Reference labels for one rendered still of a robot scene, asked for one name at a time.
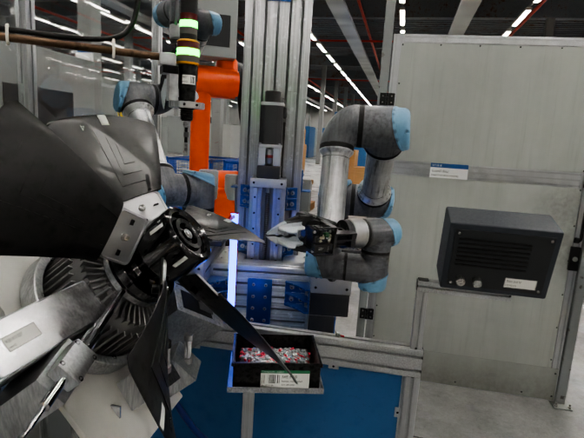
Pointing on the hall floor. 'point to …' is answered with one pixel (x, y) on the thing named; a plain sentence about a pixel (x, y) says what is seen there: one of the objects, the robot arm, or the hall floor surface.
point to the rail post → (408, 407)
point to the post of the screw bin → (247, 414)
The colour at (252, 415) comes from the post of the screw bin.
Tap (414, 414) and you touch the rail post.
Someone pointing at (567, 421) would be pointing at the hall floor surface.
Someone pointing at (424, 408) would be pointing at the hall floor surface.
